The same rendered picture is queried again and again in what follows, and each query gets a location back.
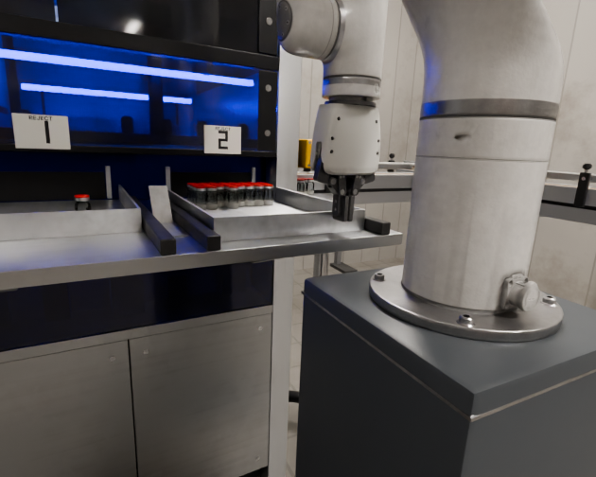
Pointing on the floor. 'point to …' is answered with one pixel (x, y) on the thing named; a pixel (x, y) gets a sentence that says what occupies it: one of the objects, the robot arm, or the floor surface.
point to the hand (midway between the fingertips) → (342, 207)
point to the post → (289, 119)
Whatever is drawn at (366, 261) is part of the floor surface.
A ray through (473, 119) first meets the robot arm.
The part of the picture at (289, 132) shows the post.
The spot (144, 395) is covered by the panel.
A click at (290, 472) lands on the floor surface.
